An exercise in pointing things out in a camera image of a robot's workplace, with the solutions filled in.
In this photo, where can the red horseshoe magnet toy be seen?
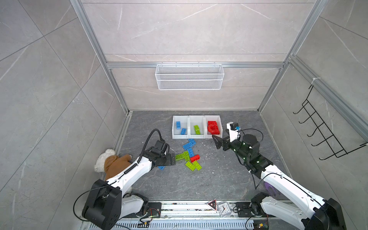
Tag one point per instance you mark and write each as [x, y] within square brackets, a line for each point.
[213, 130]

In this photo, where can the left white storage bin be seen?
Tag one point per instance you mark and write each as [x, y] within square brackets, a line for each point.
[176, 133]

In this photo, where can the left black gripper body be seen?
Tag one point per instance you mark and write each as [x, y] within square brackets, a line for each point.
[166, 159]

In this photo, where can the right white storage bin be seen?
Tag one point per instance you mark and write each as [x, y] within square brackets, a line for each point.
[212, 118]

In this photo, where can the white wire mesh basket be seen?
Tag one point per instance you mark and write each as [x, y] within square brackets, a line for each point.
[189, 76]

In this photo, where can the black wire hook rack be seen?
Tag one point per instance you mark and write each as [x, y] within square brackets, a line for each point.
[326, 133]

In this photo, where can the green lego brick long left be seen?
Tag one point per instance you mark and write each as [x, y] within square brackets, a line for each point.
[183, 156]

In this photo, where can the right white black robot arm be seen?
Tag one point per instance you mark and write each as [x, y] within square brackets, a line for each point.
[309, 210]

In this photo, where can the white brown plush toy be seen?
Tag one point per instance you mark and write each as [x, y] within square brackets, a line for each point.
[111, 164]

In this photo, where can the middle white storage bin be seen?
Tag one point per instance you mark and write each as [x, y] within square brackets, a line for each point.
[196, 120]

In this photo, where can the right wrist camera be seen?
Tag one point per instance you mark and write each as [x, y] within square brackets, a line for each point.
[233, 130]

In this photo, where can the red lego brick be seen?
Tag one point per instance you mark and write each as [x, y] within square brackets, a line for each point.
[212, 123]
[194, 158]

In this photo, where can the purple toy fork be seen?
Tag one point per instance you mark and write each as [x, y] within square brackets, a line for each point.
[271, 190]

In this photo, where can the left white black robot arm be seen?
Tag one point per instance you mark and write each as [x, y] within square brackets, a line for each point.
[106, 204]

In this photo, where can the blue lego brick long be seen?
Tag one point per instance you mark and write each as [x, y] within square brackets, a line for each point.
[187, 146]

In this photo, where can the red triangle sign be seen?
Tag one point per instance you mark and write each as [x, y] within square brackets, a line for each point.
[212, 204]

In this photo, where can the white storage bin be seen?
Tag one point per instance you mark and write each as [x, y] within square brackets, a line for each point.
[176, 133]
[196, 120]
[212, 118]

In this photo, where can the small clear clock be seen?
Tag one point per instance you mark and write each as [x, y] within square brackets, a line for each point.
[224, 209]

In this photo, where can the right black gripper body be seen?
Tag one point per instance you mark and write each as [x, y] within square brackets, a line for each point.
[234, 146]

